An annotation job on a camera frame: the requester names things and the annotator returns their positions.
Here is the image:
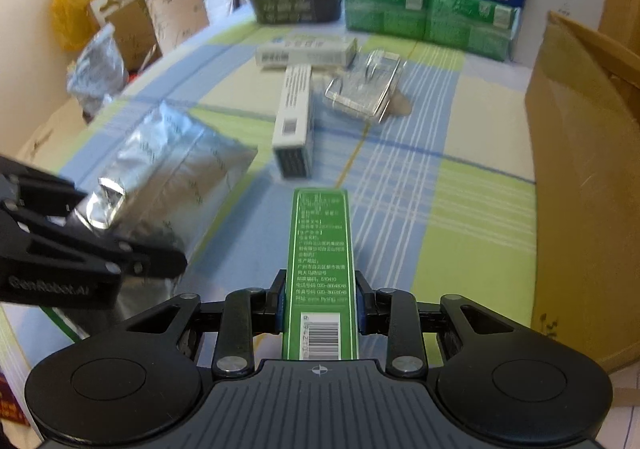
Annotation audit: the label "plaid cloth desktop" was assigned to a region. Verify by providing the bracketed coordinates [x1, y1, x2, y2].
[0, 4, 551, 370]

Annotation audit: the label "brown cardboard box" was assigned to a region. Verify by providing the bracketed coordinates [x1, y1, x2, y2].
[524, 12, 640, 372]

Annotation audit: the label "clear plastic hook package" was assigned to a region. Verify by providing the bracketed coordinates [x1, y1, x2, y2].
[325, 49, 413, 122]

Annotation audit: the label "plain white box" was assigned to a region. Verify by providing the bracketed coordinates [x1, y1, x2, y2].
[512, 0, 607, 67]

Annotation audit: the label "white medicine box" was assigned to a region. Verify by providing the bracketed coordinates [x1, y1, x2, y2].
[255, 36, 358, 71]

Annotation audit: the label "yellow plastic bag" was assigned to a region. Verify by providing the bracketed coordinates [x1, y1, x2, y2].
[52, 0, 110, 52]

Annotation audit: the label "clear plastic bag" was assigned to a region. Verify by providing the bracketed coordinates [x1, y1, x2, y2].
[66, 24, 126, 122]

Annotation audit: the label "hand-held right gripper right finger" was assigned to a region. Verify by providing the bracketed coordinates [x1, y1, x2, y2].
[356, 274, 518, 378]

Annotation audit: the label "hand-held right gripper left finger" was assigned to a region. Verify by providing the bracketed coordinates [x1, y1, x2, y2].
[122, 274, 288, 378]

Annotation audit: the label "green wrapped pack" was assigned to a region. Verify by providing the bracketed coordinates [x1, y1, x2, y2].
[342, 0, 431, 42]
[425, 0, 521, 62]

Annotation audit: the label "narrow white box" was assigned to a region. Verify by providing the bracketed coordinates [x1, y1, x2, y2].
[271, 63, 317, 180]

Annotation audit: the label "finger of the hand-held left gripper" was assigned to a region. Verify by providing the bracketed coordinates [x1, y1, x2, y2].
[0, 154, 90, 218]
[0, 208, 190, 280]

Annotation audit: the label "green medicine box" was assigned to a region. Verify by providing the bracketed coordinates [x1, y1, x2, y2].
[280, 188, 362, 361]

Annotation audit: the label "cardboard boxes at left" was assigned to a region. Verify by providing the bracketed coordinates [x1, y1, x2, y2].
[145, 0, 211, 60]

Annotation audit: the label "silver foil bag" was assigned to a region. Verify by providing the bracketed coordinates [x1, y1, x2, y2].
[47, 100, 258, 340]

